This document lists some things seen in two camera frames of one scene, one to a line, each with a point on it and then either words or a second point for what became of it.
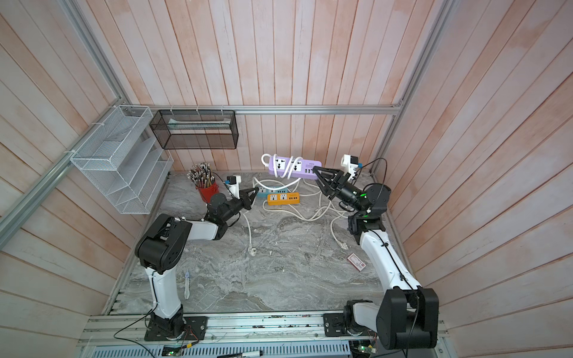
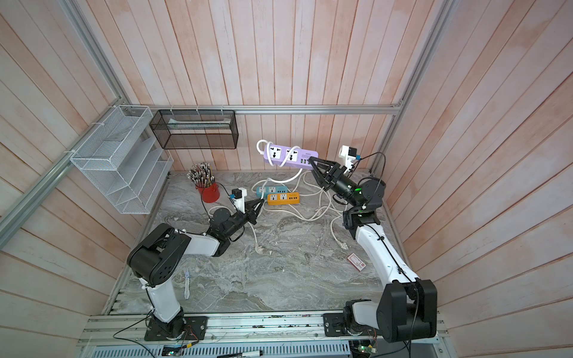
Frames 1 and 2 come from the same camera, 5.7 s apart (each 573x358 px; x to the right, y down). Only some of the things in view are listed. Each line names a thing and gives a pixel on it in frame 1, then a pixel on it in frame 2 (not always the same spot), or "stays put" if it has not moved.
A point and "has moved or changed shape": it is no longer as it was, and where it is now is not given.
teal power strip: (262, 193) stays put
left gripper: (248, 199) to (250, 209)
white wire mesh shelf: (125, 159) stays put
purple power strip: (293, 166) has moved or changed shape
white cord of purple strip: (297, 179) has moved or changed shape
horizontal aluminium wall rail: (126, 110) stays put
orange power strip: (285, 198) stays put
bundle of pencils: (201, 174) stays put
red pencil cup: (207, 192) stays put
